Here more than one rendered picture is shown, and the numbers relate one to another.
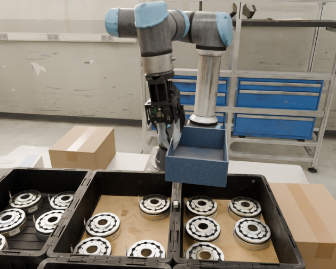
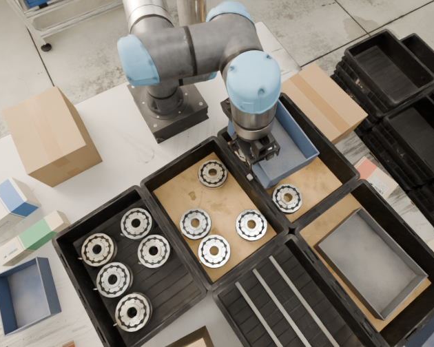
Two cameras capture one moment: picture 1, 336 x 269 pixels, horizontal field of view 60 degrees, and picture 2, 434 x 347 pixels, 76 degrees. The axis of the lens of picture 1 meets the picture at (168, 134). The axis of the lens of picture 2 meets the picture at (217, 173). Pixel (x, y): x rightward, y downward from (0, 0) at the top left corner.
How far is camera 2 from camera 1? 0.67 m
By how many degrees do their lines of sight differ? 52
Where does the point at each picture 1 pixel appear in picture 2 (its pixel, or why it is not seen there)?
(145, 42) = (257, 122)
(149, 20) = (269, 104)
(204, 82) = (195, 14)
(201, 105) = not seen: hidden behind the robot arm
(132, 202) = (187, 180)
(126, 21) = (173, 70)
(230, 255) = (294, 180)
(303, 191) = (306, 82)
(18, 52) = not seen: outside the picture
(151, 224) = (223, 191)
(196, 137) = not seen: hidden behind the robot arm
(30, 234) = (142, 270)
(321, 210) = (328, 98)
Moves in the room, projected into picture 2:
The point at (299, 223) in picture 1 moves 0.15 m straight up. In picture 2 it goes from (322, 122) to (339, 99)
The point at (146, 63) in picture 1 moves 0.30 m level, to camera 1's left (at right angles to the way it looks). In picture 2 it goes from (254, 134) to (103, 246)
